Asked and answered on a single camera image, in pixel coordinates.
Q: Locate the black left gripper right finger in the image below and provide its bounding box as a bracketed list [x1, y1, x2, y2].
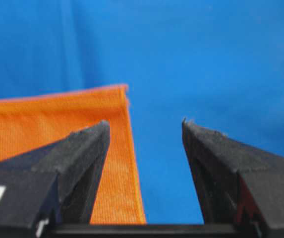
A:
[182, 121, 284, 236]

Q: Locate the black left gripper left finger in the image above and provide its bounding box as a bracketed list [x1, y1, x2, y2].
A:
[0, 120, 110, 236]

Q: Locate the orange microfiber towel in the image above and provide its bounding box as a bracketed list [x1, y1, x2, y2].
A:
[0, 85, 146, 225]

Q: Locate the blue table cloth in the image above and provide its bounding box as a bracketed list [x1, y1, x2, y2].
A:
[0, 0, 284, 224]

